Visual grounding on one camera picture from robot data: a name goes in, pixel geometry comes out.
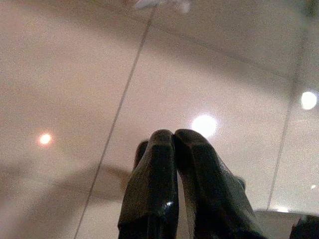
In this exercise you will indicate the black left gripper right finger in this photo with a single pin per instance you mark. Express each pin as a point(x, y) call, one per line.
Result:
point(214, 189)

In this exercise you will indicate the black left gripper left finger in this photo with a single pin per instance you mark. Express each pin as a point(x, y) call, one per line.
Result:
point(152, 189)

